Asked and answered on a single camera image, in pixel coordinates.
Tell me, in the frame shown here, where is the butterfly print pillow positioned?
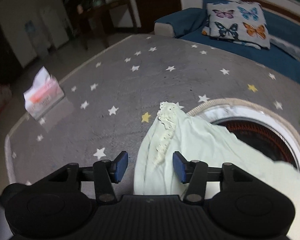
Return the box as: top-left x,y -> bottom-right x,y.
202,2 -> 270,49

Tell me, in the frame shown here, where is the tissue box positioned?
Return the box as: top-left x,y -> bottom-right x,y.
23,66 -> 64,120

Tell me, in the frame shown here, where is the white refrigerator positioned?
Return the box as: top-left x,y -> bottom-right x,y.
40,7 -> 69,49

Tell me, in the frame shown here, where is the pale green garment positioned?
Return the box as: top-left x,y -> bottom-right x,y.
134,102 -> 300,239

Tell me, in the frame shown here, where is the water dispenser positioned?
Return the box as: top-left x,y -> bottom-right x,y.
25,20 -> 46,59

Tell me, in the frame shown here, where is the blue sofa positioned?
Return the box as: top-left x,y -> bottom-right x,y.
154,0 -> 300,84

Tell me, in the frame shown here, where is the dark wooden side table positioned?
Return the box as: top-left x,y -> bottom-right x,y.
77,0 -> 139,50

